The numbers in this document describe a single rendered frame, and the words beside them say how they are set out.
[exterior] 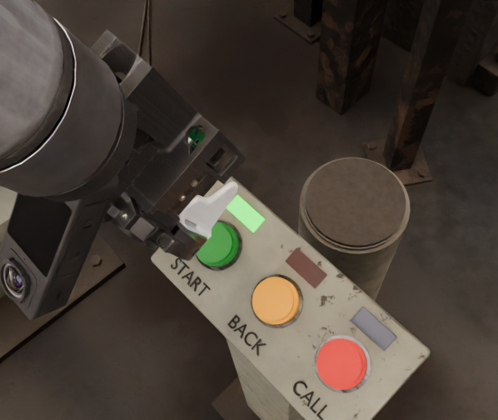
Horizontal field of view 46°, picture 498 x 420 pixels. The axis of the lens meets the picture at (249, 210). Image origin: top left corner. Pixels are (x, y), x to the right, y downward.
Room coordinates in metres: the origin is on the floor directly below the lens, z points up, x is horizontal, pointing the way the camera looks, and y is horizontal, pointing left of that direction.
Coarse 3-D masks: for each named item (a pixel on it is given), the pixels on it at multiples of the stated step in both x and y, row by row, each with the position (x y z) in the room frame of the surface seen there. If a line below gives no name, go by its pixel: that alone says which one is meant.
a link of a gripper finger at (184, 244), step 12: (156, 228) 0.16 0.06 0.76; (180, 228) 0.16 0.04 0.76; (156, 240) 0.16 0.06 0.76; (168, 240) 0.16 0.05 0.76; (180, 240) 0.16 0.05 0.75; (192, 240) 0.16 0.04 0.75; (204, 240) 0.18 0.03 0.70; (168, 252) 0.15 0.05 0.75; (180, 252) 0.15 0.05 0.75; (192, 252) 0.16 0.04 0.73
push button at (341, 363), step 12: (324, 348) 0.12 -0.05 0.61; (336, 348) 0.11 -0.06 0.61; (348, 348) 0.11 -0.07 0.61; (360, 348) 0.11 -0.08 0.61; (324, 360) 0.11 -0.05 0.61; (336, 360) 0.11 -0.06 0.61; (348, 360) 0.10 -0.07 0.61; (360, 360) 0.10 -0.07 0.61; (324, 372) 0.10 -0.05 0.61; (336, 372) 0.10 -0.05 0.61; (348, 372) 0.09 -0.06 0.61; (360, 372) 0.09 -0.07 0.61; (336, 384) 0.09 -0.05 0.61; (348, 384) 0.09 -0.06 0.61
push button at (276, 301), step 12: (264, 288) 0.17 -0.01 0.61; (276, 288) 0.17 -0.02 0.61; (288, 288) 0.17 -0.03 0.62; (252, 300) 0.17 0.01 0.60; (264, 300) 0.16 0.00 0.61; (276, 300) 0.16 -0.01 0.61; (288, 300) 0.16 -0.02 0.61; (264, 312) 0.15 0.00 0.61; (276, 312) 0.15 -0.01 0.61; (288, 312) 0.15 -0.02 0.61; (276, 324) 0.14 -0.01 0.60
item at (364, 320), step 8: (360, 312) 0.14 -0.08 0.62; (368, 312) 0.14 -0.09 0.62; (352, 320) 0.14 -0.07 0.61; (360, 320) 0.13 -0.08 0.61; (368, 320) 0.13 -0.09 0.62; (376, 320) 0.13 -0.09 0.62; (360, 328) 0.13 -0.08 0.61; (368, 328) 0.13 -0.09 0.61; (376, 328) 0.13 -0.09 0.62; (384, 328) 0.12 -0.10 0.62; (368, 336) 0.12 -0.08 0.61; (376, 336) 0.12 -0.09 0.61; (384, 336) 0.12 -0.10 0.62; (392, 336) 0.12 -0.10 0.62; (376, 344) 0.11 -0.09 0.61; (384, 344) 0.11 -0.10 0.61
